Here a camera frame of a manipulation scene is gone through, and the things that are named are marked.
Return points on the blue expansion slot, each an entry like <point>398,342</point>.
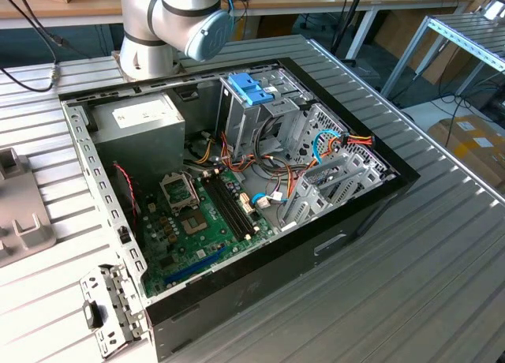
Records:
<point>195,266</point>

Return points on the black RAM slot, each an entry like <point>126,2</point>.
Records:
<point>222,207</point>
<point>235,207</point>
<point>230,207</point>
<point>226,207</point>

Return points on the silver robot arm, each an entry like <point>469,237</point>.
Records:
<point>177,16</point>

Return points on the silver disk bay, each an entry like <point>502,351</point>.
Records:
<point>304,209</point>

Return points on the grey power supply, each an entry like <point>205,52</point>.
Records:
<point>138,142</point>

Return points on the cardboard box white labels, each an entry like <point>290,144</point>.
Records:
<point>473,154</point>

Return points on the silver slot cover bracket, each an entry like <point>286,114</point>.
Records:
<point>118,296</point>

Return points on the black tripod stand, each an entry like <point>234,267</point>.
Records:
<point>346,19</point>

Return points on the white board connector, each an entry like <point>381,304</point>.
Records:
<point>245,205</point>

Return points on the CPU socket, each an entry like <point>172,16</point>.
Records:
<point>193,223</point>

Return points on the wooden desk white frame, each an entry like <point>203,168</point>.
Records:
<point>300,4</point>

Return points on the grey part rack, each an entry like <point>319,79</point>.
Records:
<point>19,205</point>

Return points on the black PC case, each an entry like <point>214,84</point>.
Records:
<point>276,284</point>

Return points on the blue plastic drive latch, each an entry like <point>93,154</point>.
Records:
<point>244,84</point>

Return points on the silver optical drive cage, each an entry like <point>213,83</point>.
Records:
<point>242,142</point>

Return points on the green motherboard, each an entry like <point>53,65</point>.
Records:
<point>219,244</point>

